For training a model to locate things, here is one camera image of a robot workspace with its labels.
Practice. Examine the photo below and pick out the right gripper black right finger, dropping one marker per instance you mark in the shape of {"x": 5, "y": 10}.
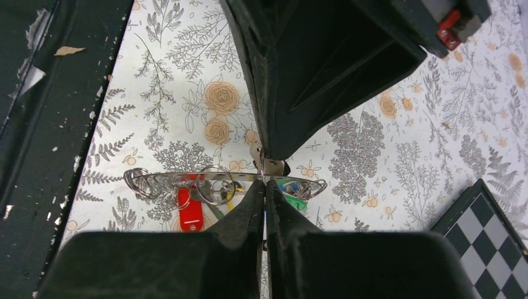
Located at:
{"x": 307, "y": 262}

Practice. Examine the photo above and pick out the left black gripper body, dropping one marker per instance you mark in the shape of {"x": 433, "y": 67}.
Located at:
{"x": 440, "y": 26}

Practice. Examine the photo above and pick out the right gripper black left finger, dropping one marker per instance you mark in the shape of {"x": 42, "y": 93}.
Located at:
{"x": 221, "y": 262}

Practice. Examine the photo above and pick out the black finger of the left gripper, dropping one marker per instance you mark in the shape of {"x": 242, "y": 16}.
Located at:
{"x": 306, "y": 63}

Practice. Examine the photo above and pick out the red key tag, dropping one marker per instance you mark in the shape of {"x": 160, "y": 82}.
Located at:
{"x": 191, "y": 215}

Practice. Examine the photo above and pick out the small blue key tag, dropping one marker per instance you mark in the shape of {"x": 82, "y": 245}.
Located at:
{"x": 290, "y": 188}

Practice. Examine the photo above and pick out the large grey metal keyring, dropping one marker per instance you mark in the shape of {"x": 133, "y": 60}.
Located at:
{"x": 216, "y": 185}

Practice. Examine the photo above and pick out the floral table mat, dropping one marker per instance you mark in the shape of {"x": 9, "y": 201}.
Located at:
{"x": 395, "y": 163}

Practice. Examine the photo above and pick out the black white checkerboard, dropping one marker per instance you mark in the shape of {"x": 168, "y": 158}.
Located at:
{"x": 491, "y": 252}

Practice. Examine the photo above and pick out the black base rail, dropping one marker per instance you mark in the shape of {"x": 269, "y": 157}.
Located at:
{"x": 56, "y": 59}

